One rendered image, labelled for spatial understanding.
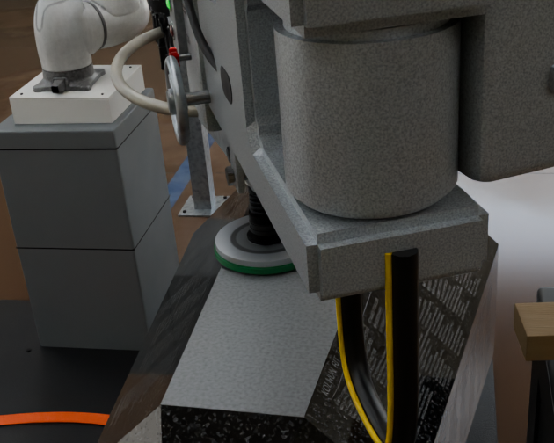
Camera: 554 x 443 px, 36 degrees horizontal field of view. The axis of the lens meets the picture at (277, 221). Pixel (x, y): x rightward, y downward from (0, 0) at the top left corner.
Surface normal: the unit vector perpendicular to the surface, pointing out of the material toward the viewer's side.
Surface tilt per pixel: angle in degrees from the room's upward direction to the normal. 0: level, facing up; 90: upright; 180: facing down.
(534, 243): 0
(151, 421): 54
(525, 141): 90
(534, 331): 0
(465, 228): 90
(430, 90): 90
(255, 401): 0
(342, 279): 90
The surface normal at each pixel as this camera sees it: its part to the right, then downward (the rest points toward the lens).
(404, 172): 0.27, 0.41
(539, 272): -0.07, -0.89
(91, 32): 0.78, 0.23
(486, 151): -0.04, 0.45
